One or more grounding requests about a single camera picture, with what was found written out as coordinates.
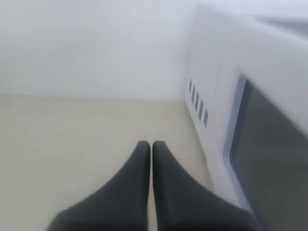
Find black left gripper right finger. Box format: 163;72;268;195
152;141;258;231

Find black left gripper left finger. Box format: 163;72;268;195
47;141;151;231

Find white microwave door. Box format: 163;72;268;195
213;21;308;231

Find white Midea microwave oven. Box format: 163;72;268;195
184;4;308;154

